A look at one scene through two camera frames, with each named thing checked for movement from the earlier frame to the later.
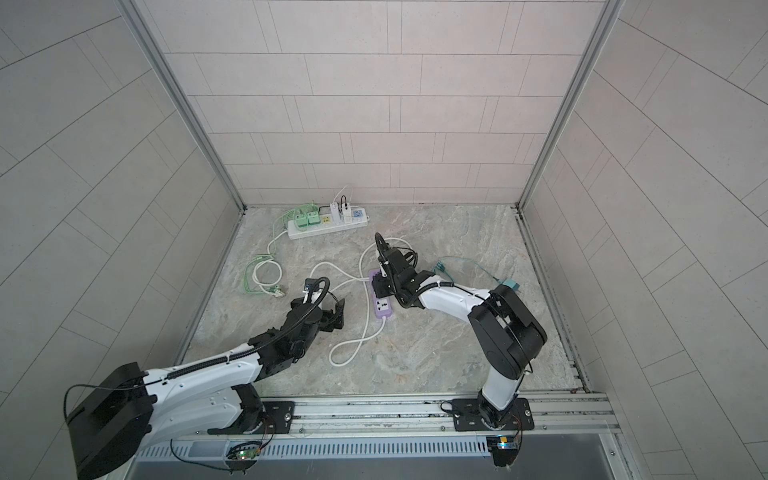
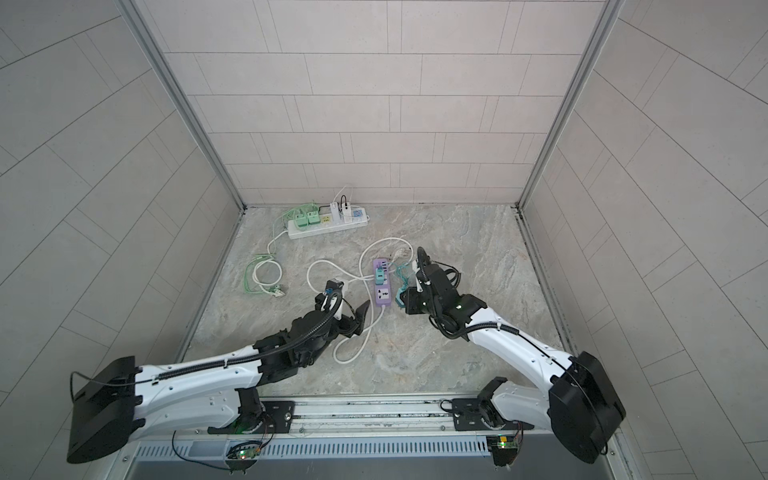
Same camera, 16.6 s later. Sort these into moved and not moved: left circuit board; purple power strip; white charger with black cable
Moved: purple power strip
Not moved: left circuit board; white charger with black cable
